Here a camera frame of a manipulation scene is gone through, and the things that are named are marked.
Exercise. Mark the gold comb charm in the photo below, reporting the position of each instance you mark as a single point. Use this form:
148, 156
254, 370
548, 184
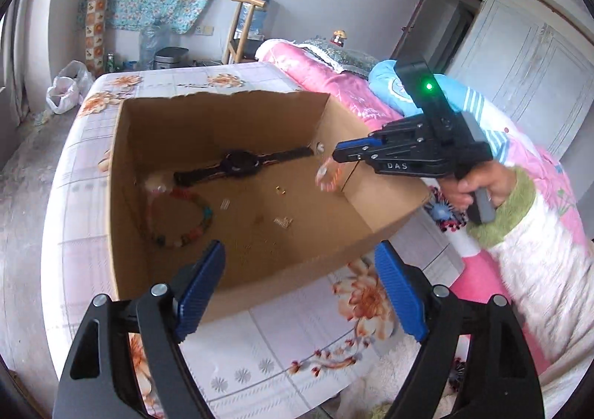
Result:
283, 222

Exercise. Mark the grey curtain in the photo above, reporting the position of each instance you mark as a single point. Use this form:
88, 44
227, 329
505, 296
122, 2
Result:
14, 66

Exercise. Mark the dark door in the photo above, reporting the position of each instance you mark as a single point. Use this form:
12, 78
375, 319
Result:
431, 20

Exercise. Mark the clear large water bottle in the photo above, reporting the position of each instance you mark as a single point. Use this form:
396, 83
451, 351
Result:
155, 43

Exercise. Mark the pink blanket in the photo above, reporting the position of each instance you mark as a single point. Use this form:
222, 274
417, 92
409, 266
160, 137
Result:
325, 80

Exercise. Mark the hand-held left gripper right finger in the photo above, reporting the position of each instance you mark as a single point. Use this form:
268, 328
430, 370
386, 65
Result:
401, 293

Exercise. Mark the tall patterned box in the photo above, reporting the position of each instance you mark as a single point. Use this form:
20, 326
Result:
97, 29

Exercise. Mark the wooden crutch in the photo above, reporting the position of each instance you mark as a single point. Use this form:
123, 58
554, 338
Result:
236, 24

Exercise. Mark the small gold-topped figurine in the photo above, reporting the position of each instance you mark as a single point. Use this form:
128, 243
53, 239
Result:
339, 38

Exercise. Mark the brown cardboard box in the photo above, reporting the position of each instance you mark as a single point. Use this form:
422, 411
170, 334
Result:
162, 131

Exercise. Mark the silver abacus charm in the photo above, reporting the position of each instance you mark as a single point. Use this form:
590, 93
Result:
225, 204

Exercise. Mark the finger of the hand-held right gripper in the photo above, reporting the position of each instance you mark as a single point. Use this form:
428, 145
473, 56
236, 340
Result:
371, 153
394, 133

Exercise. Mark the blue water jug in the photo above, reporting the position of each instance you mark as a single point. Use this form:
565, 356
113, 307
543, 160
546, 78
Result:
260, 10

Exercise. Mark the black wristwatch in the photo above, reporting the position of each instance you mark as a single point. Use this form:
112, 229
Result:
239, 165

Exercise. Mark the blue pillow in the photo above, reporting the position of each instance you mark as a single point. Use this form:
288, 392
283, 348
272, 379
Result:
394, 89

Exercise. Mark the wall socket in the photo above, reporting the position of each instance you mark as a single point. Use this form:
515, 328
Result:
205, 30

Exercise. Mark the white wardrobe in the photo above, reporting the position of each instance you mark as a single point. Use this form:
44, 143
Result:
533, 57

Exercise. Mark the person's right hand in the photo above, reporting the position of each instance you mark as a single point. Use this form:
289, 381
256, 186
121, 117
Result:
499, 180

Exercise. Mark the white plastic bag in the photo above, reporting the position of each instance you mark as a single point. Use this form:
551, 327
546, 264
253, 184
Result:
67, 89

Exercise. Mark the lace-trimmed dark pillow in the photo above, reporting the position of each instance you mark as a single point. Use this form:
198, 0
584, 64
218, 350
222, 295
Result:
343, 58

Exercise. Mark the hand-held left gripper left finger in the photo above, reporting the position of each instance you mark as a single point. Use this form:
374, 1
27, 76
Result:
199, 293

